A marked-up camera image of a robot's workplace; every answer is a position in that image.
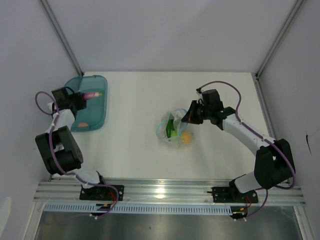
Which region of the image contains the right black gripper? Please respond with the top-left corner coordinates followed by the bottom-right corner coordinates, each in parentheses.
top-left (181, 100), bottom-right (212, 125)

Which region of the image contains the teal plastic bin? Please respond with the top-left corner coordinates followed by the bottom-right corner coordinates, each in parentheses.
top-left (64, 75), bottom-right (108, 133)

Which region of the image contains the white slotted cable duct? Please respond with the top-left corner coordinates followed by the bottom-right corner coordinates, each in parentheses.
top-left (43, 202), bottom-right (233, 216)

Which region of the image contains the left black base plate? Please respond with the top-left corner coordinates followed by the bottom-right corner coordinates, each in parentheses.
top-left (79, 185), bottom-right (125, 201)

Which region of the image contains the left aluminium frame post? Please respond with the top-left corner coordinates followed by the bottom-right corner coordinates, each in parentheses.
top-left (38, 0), bottom-right (84, 76)

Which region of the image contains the clear zip top bag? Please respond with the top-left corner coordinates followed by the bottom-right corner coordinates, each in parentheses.
top-left (155, 108), bottom-right (194, 148)

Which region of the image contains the yellow toy lemon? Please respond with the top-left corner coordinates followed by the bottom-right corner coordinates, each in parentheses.
top-left (181, 131), bottom-right (193, 145)

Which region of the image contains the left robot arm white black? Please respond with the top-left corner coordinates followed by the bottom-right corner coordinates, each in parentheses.
top-left (34, 87), bottom-right (109, 200)

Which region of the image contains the aluminium frame post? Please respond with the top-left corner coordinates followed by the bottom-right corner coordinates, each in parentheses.
top-left (255, 0), bottom-right (307, 81)
top-left (38, 0), bottom-right (84, 76)

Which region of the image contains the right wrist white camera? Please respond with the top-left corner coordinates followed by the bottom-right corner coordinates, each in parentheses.
top-left (195, 87), bottom-right (203, 102)

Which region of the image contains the green toy bell pepper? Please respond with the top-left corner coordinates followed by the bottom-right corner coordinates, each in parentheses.
top-left (166, 129), bottom-right (177, 139)

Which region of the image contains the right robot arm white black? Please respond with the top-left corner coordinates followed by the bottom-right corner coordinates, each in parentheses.
top-left (181, 89), bottom-right (296, 202)

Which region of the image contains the aluminium mounting rail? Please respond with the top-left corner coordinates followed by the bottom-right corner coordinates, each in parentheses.
top-left (33, 177), bottom-right (306, 207)

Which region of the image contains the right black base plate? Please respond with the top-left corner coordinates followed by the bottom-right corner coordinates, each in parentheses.
top-left (207, 186), bottom-right (259, 204)

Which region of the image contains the dark green toy chili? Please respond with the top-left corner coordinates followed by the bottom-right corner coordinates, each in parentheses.
top-left (166, 118), bottom-right (175, 130)

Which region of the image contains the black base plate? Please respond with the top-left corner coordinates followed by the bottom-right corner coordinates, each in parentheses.
top-left (207, 186), bottom-right (259, 204)
top-left (79, 185), bottom-right (125, 201)

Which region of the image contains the pink toy food piece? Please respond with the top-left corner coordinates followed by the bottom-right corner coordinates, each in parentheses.
top-left (78, 122), bottom-right (89, 128)

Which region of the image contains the right aluminium frame post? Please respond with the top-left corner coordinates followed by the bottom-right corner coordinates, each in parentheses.
top-left (255, 0), bottom-right (307, 81)

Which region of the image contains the purple toy eggplant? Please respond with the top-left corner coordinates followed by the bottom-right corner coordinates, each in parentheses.
top-left (82, 91), bottom-right (104, 101)

